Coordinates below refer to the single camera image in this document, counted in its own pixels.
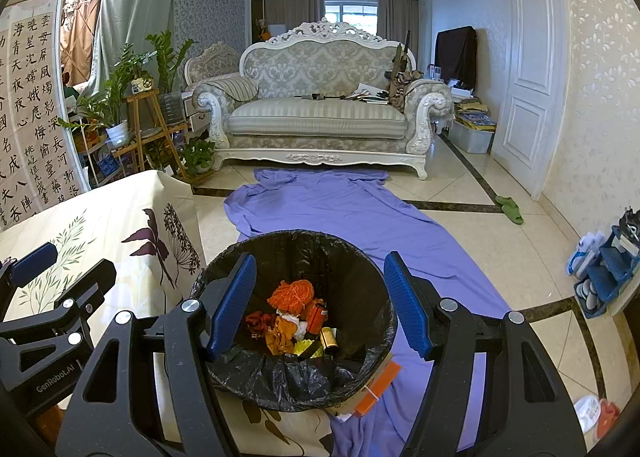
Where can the orange wrapper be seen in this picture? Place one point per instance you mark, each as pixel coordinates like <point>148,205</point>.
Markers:
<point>282,337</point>

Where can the red wrapper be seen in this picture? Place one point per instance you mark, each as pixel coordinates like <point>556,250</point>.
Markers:
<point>257,323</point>

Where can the tall potted plant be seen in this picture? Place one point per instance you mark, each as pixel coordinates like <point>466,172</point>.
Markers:
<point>167,57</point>

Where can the small decorated pot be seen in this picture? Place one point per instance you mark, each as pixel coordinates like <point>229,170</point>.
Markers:
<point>141,85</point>

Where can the green slipper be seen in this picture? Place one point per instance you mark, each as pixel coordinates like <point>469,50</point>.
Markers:
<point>505,202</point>
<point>514,215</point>

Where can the black covered television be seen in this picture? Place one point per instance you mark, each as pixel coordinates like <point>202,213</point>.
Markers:
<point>456,57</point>

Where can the orange slipper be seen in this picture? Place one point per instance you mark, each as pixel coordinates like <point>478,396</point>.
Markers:
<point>611,419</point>

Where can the blue crate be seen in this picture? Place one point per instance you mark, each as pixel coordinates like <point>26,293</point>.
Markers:
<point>107,166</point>

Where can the plant in white pot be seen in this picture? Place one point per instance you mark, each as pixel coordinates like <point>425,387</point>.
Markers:
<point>117,134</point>

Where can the red foam fruit net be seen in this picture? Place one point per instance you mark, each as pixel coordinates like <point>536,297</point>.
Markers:
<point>292,294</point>

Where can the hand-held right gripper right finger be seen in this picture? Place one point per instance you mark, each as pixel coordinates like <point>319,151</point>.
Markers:
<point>405,307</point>

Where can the purple floor cloth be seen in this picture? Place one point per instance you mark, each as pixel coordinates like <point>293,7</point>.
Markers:
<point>340,207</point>

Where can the stack of papers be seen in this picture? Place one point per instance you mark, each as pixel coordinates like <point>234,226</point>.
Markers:
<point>365,94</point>

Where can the yellow foam fruit net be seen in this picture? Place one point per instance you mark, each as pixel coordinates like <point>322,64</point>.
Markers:
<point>305,349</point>

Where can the small yellow bottle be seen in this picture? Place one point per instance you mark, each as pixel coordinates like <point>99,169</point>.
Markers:
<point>328,341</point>

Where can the ornate white sofa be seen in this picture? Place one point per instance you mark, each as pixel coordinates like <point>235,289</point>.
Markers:
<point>320,117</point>

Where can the window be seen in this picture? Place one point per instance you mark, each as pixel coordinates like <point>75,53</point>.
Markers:
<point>350,17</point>

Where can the black-lined trash bin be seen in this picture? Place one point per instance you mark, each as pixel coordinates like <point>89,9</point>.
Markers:
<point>320,257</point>

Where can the wooden plant stand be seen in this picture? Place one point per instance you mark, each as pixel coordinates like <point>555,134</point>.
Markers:
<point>150,127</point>

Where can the striped blanket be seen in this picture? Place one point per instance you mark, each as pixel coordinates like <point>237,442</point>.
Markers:
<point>239,87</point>

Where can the calligraphy wall hanging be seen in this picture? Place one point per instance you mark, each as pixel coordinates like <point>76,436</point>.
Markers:
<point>35,87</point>

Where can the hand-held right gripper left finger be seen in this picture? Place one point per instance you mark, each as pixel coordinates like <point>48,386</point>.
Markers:
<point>232,302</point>

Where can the beige window curtain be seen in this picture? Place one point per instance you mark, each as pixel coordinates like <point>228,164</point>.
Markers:
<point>397,22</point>
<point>295,12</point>

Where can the white metal shelf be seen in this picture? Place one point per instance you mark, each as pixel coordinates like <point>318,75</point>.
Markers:
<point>87,162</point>

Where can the ornate white armchair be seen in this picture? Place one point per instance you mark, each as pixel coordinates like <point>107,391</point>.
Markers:
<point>212,62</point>

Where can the white sneakers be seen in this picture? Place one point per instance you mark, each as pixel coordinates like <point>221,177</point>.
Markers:
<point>585,254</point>

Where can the toy rifle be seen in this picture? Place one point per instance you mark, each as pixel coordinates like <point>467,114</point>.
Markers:
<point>398,57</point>

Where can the grey storage box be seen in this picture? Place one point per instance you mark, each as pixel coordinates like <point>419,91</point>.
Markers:
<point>472,137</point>

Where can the floral tablecloth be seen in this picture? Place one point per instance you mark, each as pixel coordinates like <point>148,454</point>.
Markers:
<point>100,217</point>

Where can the white paper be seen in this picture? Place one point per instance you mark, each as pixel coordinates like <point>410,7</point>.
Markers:
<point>301,329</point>

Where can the white slipper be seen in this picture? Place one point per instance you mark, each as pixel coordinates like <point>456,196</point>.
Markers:
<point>587,414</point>

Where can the small leafy floor plant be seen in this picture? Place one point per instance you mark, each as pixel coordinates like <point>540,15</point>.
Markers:
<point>197,154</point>

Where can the blue shoe rack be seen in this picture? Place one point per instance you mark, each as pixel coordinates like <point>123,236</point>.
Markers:
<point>615,267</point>

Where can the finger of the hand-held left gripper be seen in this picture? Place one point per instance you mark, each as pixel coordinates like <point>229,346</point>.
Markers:
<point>95,279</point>
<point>35,258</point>

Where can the white door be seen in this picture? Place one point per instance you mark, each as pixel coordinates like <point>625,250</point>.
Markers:
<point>530,62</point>

